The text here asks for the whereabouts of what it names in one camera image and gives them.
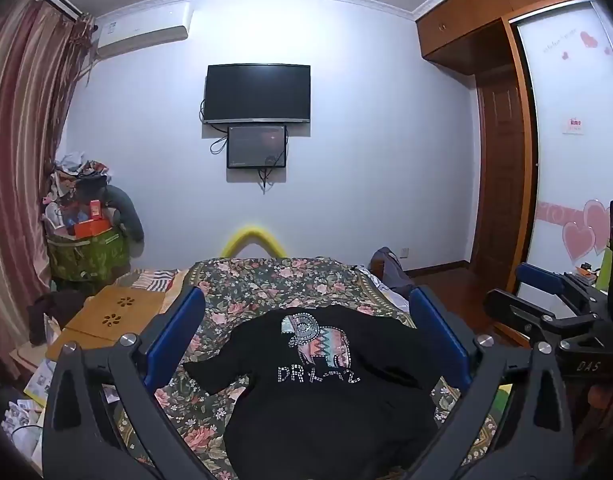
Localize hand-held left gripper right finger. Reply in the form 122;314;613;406
409;285;589;480

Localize scattered papers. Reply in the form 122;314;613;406
0;355;54;466

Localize white bed sheet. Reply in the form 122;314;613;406
356;267;412;318

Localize wooden lap desk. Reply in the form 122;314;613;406
61;285;174;341

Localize white heart-print wardrobe door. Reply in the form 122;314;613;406
516;0;613;301

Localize black printed t-shirt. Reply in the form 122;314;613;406
182;307;439;480

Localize pink striped curtain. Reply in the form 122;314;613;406
0;0;94;386

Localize grey plush toy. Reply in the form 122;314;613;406
104;185;146;243

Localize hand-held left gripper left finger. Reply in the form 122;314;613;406
40;285;208;480

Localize small black wall monitor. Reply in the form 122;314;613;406
227;124;288;170

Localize green fabric storage bag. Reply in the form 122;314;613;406
47;225;130;283

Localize white air conditioner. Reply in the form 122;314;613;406
94;2;194;59

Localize black looped cable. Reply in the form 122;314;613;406
210;125;230;156

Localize grey clothes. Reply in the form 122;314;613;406
370;246;417;293

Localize brown wooden door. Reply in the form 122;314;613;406
473;75;529;281

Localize pile of mixed clutter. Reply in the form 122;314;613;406
41;152;112;233

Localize floral bedspread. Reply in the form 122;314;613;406
104;256;514;480

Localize black wall television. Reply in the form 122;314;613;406
202;63;312;125

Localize orange box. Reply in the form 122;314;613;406
69;217;111;238

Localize striped cloth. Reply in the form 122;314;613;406
129;269;190;295

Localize wooden overhead cabinet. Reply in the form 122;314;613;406
415;0;594;76

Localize yellow foam tube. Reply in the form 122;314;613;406
221;226;287;258

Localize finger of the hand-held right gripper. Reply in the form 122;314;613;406
485;287;604;353
515;262;609;318

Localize dark brown clothes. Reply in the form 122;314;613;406
28;290;87;346

